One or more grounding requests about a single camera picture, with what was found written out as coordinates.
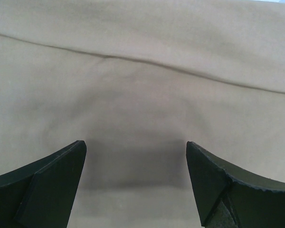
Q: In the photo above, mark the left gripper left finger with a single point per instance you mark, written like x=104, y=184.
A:
x=41, y=194

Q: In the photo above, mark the beige t shirt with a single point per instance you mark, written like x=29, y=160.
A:
x=136, y=80

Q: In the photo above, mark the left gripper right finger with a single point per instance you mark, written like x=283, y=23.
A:
x=228, y=196

